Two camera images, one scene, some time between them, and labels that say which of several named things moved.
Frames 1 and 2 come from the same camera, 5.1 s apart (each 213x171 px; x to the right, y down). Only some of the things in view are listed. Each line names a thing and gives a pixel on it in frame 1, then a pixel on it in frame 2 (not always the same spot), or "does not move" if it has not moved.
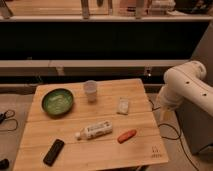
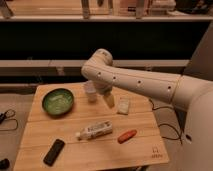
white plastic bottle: (95, 130) does not move
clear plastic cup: (91, 89) does not move
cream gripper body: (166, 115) → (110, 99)
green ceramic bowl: (57, 101) does not move
